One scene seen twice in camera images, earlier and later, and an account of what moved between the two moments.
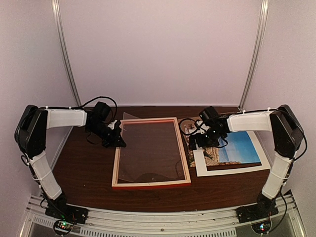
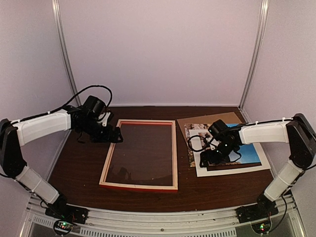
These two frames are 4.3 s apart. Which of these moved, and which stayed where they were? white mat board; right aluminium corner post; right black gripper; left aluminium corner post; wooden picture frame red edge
Moved: right black gripper; wooden picture frame red edge
Stayed: white mat board; left aluminium corner post; right aluminium corner post
